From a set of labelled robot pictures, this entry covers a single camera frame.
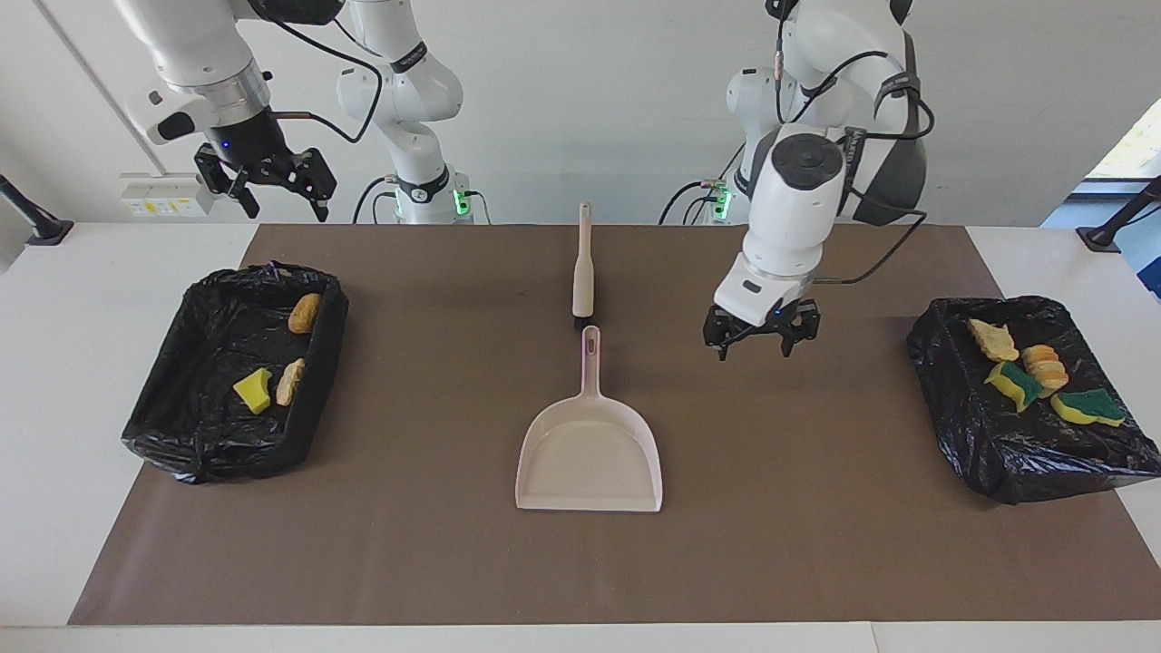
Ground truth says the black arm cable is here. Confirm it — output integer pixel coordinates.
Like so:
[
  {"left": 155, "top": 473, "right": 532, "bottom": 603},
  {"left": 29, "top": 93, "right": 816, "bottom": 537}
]
[
  {"left": 259, "top": 7, "right": 388, "bottom": 146},
  {"left": 765, "top": 0, "right": 937, "bottom": 288}
]

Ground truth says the tan oval bread roll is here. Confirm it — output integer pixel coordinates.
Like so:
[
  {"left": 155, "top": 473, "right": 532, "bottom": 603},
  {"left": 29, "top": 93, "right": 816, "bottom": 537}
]
[{"left": 288, "top": 292, "right": 324, "bottom": 335}]

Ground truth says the orange striped croissant piece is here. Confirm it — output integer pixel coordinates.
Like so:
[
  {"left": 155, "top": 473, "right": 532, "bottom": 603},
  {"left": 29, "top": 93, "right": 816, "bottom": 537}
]
[
  {"left": 1022, "top": 344, "right": 1071, "bottom": 392},
  {"left": 275, "top": 357, "right": 307, "bottom": 407},
  {"left": 965, "top": 317, "right": 1020, "bottom": 363}
]

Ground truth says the brown table mat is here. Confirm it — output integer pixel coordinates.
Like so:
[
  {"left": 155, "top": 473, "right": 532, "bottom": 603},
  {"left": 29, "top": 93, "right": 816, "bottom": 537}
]
[{"left": 68, "top": 224, "right": 1161, "bottom": 627}]

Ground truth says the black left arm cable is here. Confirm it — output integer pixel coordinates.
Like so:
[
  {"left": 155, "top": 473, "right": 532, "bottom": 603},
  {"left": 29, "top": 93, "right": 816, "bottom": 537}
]
[{"left": 765, "top": 0, "right": 937, "bottom": 288}]

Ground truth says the white wall socket box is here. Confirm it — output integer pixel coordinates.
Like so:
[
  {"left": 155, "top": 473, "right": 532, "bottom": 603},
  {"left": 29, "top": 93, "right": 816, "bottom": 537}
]
[{"left": 121, "top": 172, "right": 219, "bottom": 219}]

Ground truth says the beige plastic dustpan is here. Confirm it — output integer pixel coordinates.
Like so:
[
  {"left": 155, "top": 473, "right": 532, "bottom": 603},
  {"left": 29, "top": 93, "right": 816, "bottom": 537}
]
[{"left": 514, "top": 325, "right": 664, "bottom": 514}]

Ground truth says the white wall cable conduit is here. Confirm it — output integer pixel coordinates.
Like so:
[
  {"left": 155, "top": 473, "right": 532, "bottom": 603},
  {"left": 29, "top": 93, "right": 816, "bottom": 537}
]
[{"left": 34, "top": 0, "right": 169, "bottom": 178}]

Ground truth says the beige brush with black bristles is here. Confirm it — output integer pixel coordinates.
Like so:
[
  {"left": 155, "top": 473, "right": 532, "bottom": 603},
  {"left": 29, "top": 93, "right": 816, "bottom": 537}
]
[{"left": 571, "top": 201, "right": 598, "bottom": 330}]

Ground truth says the window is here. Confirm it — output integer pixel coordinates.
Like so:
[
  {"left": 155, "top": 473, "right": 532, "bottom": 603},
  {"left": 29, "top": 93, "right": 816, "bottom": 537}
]
[{"left": 1084, "top": 95, "right": 1161, "bottom": 182}]

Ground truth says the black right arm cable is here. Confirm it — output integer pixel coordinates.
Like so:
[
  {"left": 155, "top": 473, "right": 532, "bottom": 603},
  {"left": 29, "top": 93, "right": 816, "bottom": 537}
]
[{"left": 259, "top": 7, "right": 388, "bottom": 146}]

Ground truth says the green and yellow sponge piece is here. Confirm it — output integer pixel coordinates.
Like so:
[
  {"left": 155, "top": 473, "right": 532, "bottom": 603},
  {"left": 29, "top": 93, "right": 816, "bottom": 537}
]
[
  {"left": 232, "top": 367, "right": 274, "bottom": 415},
  {"left": 1049, "top": 387, "right": 1127, "bottom": 428}
]

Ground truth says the black clamp stand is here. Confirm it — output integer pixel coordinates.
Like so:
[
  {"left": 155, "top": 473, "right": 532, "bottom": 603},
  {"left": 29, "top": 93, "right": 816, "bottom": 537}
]
[
  {"left": 1077, "top": 177, "right": 1161, "bottom": 253},
  {"left": 0, "top": 174, "right": 73, "bottom": 246}
]

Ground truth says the bin lined with black bag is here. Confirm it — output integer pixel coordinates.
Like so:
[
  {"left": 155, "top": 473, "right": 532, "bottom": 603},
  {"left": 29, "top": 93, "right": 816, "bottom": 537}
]
[
  {"left": 906, "top": 295, "right": 1161, "bottom": 505},
  {"left": 121, "top": 261, "right": 350, "bottom": 486}
]

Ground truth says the black base cable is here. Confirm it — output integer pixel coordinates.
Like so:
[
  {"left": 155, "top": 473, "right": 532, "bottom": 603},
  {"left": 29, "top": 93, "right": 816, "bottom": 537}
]
[
  {"left": 659, "top": 180, "right": 727, "bottom": 225},
  {"left": 352, "top": 175, "right": 400, "bottom": 225}
]

